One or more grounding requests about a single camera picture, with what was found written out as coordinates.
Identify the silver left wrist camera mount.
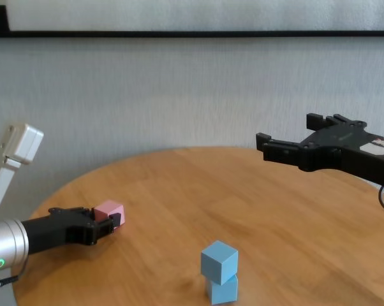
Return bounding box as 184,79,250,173
0,123,45,217

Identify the blue cube block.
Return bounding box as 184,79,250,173
200,240,239,286
205,273,239,306

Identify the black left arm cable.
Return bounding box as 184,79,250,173
0,254,30,290

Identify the pink cube block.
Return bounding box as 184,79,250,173
93,200,126,230

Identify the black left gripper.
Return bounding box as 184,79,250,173
20,207,123,256

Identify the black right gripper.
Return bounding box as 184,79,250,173
255,112,384,189

